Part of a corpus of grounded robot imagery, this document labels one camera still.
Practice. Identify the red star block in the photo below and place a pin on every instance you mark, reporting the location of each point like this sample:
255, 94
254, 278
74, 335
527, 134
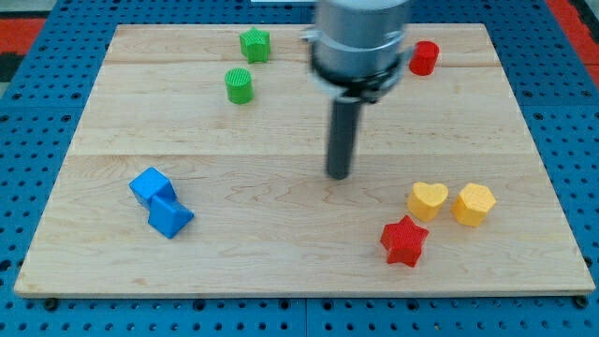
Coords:
403, 241

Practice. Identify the red cylinder block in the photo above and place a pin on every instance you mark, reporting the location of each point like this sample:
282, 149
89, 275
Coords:
424, 58

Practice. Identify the wooden board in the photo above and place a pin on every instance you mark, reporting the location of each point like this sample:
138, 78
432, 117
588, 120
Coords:
268, 221

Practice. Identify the blue triangle block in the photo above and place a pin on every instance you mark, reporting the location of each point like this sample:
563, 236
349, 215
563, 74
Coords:
168, 216

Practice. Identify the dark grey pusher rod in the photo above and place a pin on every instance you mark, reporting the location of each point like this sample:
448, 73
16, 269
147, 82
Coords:
343, 128

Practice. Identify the yellow heart block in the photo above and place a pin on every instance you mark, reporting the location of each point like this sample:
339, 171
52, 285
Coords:
426, 200

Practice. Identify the green star block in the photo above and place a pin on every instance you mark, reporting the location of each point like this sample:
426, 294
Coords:
255, 45

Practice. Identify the blue cube block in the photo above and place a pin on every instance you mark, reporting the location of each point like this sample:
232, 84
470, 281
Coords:
151, 182

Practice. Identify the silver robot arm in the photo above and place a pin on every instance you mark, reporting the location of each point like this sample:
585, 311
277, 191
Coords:
355, 47

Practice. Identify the yellow hexagon block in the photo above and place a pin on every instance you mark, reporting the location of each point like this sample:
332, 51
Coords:
473, 204

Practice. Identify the green cylinder block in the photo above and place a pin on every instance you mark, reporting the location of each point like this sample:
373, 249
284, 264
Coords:
239, 86

